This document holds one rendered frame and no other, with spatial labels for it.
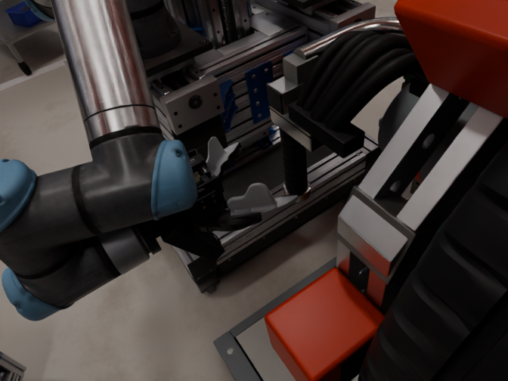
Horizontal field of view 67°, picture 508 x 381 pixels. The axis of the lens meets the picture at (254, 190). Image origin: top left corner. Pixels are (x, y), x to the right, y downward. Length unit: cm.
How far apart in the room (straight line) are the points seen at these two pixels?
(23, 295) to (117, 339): 100
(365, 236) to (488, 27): 17
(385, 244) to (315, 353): 11
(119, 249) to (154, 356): 94
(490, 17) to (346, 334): 26
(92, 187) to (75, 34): 15
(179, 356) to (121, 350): 21
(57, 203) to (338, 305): 28
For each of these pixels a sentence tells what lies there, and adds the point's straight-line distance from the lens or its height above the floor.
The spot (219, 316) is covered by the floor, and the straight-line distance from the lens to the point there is 139.
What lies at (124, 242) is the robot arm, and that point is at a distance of 48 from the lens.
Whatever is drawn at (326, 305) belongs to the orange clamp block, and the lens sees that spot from 38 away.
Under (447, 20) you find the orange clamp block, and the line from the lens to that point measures 24.
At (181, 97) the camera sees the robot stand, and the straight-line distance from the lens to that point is 89.
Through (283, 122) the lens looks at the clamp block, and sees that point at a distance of 51.
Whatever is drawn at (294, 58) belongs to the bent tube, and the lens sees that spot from 47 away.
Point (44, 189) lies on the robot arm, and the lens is 42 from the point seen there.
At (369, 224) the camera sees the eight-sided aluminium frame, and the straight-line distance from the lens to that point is 32.
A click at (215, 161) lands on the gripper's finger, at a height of 85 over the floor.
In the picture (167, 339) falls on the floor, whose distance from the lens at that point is 141.
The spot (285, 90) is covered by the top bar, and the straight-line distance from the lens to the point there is 46.
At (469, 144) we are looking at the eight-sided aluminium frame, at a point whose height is 103.
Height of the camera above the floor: 123
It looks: 46 degrees down
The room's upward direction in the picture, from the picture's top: 11 degrees counter-clockwise
